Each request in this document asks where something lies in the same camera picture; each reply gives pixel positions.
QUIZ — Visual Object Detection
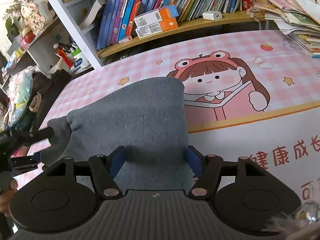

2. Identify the row of leaning books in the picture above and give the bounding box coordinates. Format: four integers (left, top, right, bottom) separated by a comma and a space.
96, 0, 258, 50

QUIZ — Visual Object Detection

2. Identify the grey sweatshirt garment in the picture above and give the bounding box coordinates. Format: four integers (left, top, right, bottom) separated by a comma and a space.
41, 77, 194, 191

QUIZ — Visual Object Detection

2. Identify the white green-lid milk powder can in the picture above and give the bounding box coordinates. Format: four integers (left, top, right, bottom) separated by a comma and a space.
71, 48, 91, 69

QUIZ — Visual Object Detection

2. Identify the stack of magazines and papers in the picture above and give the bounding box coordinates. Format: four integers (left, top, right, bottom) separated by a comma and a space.
254, 0, 319, 59

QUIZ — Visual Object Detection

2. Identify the white wooden bookshelf unit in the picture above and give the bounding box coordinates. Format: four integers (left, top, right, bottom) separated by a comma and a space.
0, 0, 266, 81

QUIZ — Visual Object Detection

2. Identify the small white red box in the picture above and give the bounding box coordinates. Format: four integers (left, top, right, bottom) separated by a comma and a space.
118, 36, 132, 44

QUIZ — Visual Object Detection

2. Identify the white USB charger block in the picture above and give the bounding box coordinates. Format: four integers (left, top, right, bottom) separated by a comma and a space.
202, 10, 222, 21

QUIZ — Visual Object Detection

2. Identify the upper orange white toothpaste box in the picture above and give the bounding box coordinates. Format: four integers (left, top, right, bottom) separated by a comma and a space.
134, 5, 178, 28

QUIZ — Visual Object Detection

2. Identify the orange white toothpaste box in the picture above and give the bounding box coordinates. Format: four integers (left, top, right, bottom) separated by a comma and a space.
134, 5, 178, 28
136, 18, 178, 38

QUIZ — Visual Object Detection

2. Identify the lower orange white toothpaste box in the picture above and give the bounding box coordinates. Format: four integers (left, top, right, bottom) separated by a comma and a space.
136, 18, 178, 38

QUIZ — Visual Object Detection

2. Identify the pink rabbit plaque decoration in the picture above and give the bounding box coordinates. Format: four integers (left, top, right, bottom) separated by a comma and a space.
21, 0, 55, 35

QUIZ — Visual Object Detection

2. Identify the red tassel pendant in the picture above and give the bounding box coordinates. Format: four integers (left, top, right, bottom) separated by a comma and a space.
53, 43, 73, 68

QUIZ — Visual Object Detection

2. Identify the pink checkered cartoon desk mat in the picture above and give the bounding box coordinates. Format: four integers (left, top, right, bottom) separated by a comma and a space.
13, 29, 320, 204

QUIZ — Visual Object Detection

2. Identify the person's left hand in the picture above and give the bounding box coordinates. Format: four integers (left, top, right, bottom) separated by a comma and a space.
0, 178, 18, 217

